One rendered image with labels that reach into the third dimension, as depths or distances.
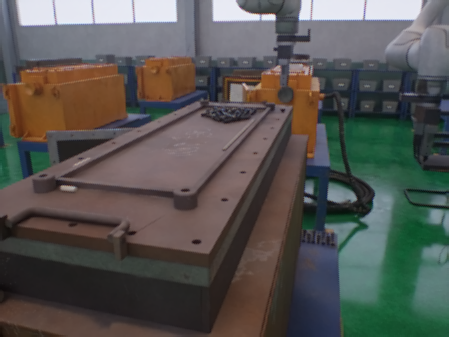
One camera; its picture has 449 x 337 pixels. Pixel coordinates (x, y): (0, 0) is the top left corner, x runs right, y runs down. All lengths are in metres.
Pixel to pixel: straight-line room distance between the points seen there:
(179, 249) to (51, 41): 12.21
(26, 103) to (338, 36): 7.54
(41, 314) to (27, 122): 4.04
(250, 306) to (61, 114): 3.86
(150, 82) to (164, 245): 6.64
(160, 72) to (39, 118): 3.06
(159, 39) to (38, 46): 3.92
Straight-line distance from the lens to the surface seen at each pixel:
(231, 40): 10.28
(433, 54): 1.34
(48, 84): 4.37
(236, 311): 0.62
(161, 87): 7.04
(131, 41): 11.25
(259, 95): 3.50
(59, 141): 1.98
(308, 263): 1.87
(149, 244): 0.53
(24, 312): 0.69
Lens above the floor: 1.62
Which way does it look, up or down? 19 degrees down
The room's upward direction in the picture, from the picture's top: straight up
